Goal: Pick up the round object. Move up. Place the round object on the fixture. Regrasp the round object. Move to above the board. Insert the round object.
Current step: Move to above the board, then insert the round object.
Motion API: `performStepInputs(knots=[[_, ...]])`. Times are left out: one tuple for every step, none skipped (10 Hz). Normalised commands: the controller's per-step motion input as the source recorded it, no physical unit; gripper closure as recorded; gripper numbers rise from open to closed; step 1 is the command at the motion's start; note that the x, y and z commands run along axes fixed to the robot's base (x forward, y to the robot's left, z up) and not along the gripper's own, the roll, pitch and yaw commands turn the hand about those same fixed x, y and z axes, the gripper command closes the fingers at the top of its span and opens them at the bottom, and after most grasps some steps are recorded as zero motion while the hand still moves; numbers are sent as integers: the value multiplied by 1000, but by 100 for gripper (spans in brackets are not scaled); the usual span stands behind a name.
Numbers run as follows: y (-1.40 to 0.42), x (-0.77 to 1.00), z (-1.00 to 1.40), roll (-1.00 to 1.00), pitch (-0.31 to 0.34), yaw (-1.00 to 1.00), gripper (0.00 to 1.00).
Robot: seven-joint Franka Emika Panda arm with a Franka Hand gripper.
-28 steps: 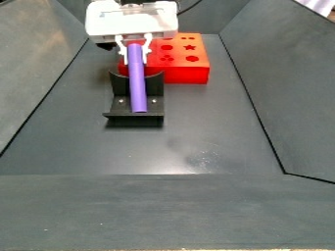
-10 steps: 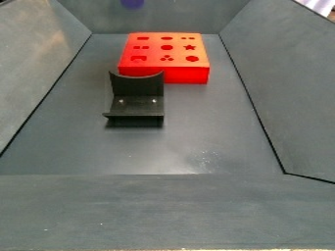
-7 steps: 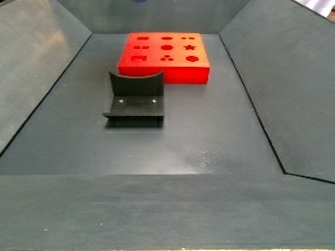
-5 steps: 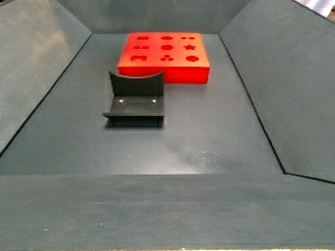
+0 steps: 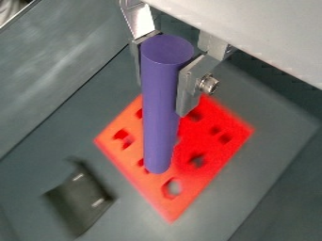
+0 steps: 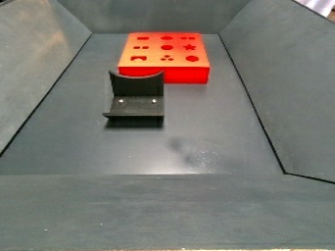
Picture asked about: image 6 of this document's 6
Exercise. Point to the black angled cradle stand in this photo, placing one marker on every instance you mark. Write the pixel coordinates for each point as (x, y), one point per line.
(138, 100)

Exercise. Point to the red foam shape block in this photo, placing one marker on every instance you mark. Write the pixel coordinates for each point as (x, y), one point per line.
(173, 52)

